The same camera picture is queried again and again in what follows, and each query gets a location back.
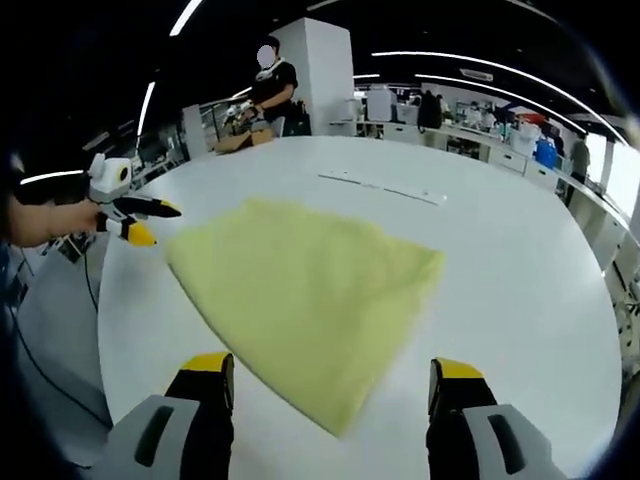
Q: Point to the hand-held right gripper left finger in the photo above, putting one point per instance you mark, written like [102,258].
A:
[205,415]

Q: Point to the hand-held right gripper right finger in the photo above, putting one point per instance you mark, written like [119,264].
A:
[455,400]

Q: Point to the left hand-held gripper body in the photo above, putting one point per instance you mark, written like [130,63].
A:
[110,180]

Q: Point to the yellow black blue garment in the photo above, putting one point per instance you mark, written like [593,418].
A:
[310,300]

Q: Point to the person's left hand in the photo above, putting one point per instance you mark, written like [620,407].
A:
[75,220]

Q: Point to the brown cardboard box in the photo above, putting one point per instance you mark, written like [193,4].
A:
[242,141]

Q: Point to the large white container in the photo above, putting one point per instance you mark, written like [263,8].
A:
[379,102]

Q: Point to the black backpack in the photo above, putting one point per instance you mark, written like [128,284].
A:
[430,110]

